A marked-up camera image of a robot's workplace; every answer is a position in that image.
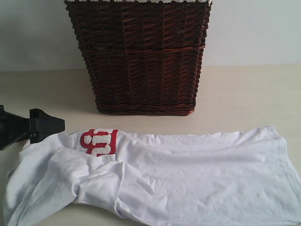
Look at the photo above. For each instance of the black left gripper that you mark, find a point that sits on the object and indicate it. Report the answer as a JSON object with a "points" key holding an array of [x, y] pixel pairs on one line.
{"points": [[15, 128]]}

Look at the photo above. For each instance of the white t-shirt with red lettering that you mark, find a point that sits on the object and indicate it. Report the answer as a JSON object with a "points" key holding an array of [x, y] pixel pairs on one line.
{"points": [[241, 178]]}

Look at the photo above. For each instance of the dark brown wicker basket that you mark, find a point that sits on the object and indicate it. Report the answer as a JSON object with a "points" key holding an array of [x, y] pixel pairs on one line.
{"points": [[142, 58]]}

